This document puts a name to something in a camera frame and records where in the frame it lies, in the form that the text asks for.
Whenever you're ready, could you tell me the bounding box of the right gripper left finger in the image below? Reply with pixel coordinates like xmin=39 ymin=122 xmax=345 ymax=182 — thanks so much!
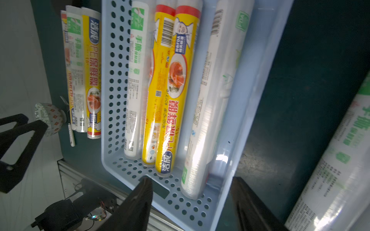
xmin=98 ymin=178 xmax=153 ymax=231

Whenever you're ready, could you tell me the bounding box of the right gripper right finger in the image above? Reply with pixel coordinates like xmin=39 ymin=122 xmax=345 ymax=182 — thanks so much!
xmin=231 ymin=177 xmax=288 ymax=231

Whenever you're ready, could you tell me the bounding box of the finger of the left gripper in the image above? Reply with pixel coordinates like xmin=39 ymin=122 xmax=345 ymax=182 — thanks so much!
xmin=1 ymin=114 xmax=48 ymax=193

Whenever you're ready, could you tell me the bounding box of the white green wrap roll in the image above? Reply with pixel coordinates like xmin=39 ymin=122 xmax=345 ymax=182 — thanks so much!
xmin=181 ymin=1 xmax=254 ymax=200
xmin=124 ymin=1 xmax=156 ymax=160
xmin=66 ymin=5 xmax=87 ymax=133
xmin=285 ymin=76 xmax=370 ymax=231

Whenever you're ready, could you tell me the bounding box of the light blue plastic basket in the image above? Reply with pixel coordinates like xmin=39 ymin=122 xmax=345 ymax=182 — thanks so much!
xmin=100 ymin=0 xmax=295 ymax=231

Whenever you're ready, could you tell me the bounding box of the yellow wrap roll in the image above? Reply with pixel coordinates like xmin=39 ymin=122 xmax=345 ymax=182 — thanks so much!
xmin=155 ymin=1 xmax=203 ymax=178
xmin=142 ymin=1 xmax=177 ymax=167
xmin=60 ymin=10 xmax=75 ymax=130
xmin=82 ymin=7 xmax=102 ymax=140

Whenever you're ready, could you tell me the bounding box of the metal fork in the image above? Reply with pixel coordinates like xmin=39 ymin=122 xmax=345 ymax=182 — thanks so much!
xmin=60 ymin=96 xmax=76 ymax=147

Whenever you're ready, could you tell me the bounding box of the green table mat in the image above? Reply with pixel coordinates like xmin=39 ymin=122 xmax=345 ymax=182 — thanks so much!
xmin=31 ymin=1 xmax=370 ymax=223

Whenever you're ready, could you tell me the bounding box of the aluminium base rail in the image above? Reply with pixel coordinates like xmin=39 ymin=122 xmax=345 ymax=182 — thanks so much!
xmin=57 ymin=160 xmax=182 ymax=231

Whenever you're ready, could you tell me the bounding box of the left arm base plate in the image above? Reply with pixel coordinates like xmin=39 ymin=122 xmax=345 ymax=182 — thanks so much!
xmin=31 ymin=179 xmax=114 ymax=231

